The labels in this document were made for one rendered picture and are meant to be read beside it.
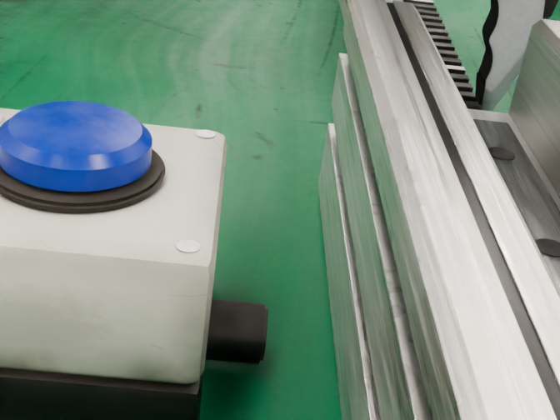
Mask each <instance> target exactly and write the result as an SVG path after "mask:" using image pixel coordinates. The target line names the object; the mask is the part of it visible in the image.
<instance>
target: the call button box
mask: <svg viewBox="0 0 560 420"><path fill-rule="evenodd" d="M142 125H143V126H144V127H146V128H147V129H148V131H149V132H150V133H151V135H152V159H151V165H150V167H149V169H148V170H147V171H146V173H145V174H144V175H142V176H141V177H140V178H139V179H137V180H135V181H133V182H130V183H128V184H126V185H123V186H121V187H115V188H111V189H106V190H101V191H92V192H65V191H57V190H51V189H46V188H42V187H35V186H33V185H30V184H27V183H25V182H22V181H19V180H17V179H16V178H14V177H12V176H11V175H9V174H8V173H7V172H5V171H4V170H3V169H2V167H1V166H0V420H199V415H200V407H201V399H202V391H203V375H204V368H205V360H206V359H210V360H219V361H229V362H238V363H255V364H259V363H260V361H262V360H263V357H264V353H265V346H266V339H267V330H268V308H267V307H265V304H264V303H255V302H239V301H230V300H222V299H213V298H212V296H213V281H214V273H215V265H216V256H217V248H218V232H219V224H220V216H221V207H222V199H223V183H224V174H225V166H226V158H227V150H228V144H227V141H226V138H225V137H224V135H223V134H221V133H219V132H213V131H210V130H197V129H189V128H181V127H167V126H159V125H152V124H144V123H142Z"/></svg>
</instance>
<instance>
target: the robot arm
mask: <svg viewBox="0 0 560 420"><path fill-rule="evenodd" d="M557 3H558V0H491V9H490V12H489V14H488V15H487V19H486V21H485V23H484V24H483V27H482V36H483V41H484V44H485V47H486V50H485V53H484V55H483V59H482V64H481V66H480V68H479V71H478V72H477V78H476V92H475V97H476V102H478V104H479V105H481V106H482V108H481V110H483V111H492V110H493V109H494V107H495V106H496V105H497V103H498V102H499V101H500V100H501V98H502V97H503V96H504V94H505V93H506V92H507V91H508V89H509V88H510V87H511V86H512V84H513V82H514V81H515V79H516V78H517V76H518V74H519V73H520V69H521V66H522V62H523V57H524V53H525V50H526V47H527V44H528V38H529V35H530V32H531V28H532V25H533V24H534V23H536V22H538V21H539V20H540V19H549V18H550V17H551V16H552V15H553V11H554V9H555V7H556V5H557Z"/></svg>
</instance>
